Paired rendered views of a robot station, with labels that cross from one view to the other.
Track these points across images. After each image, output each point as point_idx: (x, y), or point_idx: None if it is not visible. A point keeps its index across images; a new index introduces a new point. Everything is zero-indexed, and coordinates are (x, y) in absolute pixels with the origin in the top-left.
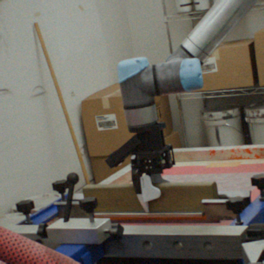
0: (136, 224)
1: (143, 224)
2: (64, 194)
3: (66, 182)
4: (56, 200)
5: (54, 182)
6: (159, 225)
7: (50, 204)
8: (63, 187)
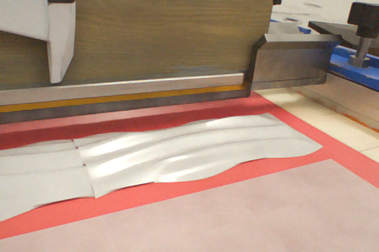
0: (126, 118)
1: (98, 119)
2: (363, 44)
3: (365, 9)
4: (366, 54)
5: (375, 3)
6: (35, 125)
7: (345, 47)
8: (349, 13)
